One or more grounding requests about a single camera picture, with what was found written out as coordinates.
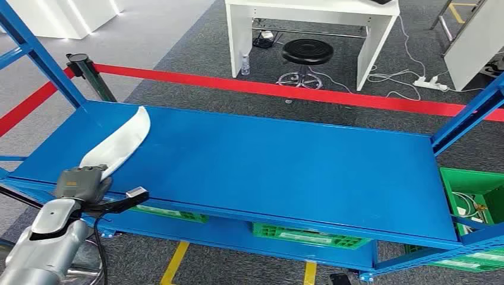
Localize black round stool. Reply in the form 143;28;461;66
275;38;335;90

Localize white desk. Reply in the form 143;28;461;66
225;0;401;92

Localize dark belt stanchion post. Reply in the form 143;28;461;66
65;53;118;104

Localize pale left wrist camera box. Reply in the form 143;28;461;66
125;186;150;200

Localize long red barrier belt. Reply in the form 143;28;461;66
94;62;504;123

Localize white power cable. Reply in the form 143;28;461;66
307;15;483;101

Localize black stanchion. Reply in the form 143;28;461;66
0;185;45;210

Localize open green plastic crate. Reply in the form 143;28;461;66
439;167;504;237

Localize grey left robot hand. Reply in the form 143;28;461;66
53;165;113;205

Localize white power strip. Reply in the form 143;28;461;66
412;75;450;92

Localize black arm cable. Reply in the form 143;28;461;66
92;215;110;285

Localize white cable bundle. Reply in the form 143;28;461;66
452;191;489;226

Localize white display plinth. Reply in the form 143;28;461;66
0;0;125;40

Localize short red barrier belt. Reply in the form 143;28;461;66
0;67;76;138

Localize white curved plastic part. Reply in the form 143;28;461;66
78;106;152;182

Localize blue metal shelf rack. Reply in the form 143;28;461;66
0;0;504;283

